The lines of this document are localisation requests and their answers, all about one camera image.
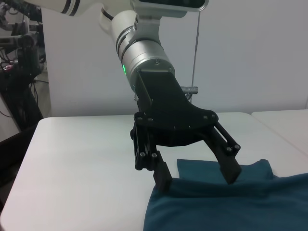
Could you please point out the teal t-shirt with FREE print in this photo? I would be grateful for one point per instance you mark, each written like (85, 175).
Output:
(216, 209)

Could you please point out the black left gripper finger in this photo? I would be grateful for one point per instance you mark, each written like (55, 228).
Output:
(226, 158)

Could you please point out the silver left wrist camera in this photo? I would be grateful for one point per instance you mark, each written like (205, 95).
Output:
(166, 13)

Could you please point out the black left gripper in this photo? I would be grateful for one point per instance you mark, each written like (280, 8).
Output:
(166, 108)

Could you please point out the white grey background machine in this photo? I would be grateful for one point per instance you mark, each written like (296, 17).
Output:
(9, 24)

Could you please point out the left wrist camera mount bracket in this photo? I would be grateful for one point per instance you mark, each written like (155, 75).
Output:
(146, 26)

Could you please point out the black device with red label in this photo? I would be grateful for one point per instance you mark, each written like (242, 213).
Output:
(6, 67)

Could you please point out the black equipment stand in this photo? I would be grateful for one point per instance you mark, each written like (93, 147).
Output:
(26, 60)

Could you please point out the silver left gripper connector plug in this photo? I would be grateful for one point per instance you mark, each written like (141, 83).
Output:
(190, 90)

